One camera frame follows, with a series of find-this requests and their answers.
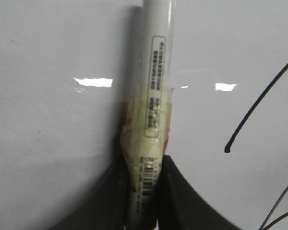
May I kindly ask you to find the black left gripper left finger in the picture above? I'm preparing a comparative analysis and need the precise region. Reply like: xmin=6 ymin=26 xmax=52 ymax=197
xmin=50 ymin=134 xmax=129 ymax=230

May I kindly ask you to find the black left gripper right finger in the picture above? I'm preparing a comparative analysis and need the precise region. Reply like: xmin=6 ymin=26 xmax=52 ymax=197
xmin=156 ymin=155 xmax=238 ymax=230

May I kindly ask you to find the white black whiteboard marker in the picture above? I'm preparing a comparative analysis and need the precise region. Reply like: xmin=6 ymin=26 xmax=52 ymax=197
xmin=125 ymin=0 xmax=176 ymax=230

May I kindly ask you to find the whiteboard with grey frame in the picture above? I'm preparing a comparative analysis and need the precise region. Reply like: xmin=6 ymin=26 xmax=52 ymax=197
xmin=0 ymin=0 xmax=288 ymax=230

